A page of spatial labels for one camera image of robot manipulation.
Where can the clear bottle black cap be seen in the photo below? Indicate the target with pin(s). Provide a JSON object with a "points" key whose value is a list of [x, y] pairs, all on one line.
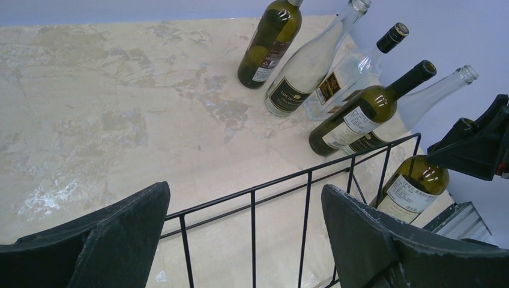
{"points": [[358, 69]]}

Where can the dark green wine bottle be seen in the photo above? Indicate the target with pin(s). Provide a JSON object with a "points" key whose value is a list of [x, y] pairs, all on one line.
{"points": [[412, 188]]}

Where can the clear bottle black label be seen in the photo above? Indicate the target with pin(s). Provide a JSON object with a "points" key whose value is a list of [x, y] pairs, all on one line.
{"points": [[411, 108]]}

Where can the dark bottle silver neck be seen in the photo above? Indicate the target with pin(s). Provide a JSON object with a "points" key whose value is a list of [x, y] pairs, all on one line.
{"points": [[277, 29]]}

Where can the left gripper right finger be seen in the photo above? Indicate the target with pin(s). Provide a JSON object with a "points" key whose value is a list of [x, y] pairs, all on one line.
{"points": [[373, 249]]}

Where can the green bottle white label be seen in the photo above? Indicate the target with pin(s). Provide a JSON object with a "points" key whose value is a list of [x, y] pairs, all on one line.
{"points": [[367, 110]]}

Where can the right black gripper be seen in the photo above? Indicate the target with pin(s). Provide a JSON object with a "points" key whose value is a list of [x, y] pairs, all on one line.
{"points": [[476, 148]]}

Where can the clear tall bottle dark label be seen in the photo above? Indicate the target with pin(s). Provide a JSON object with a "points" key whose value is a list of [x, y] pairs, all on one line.
{"points": [[310, 64]]}

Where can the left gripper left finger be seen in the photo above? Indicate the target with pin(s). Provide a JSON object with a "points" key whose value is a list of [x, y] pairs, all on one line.
{"points": [[112, 247]]}

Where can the black wire wine rack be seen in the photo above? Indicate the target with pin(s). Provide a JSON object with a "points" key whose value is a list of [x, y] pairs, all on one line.
{"points": [[271, 234]]}

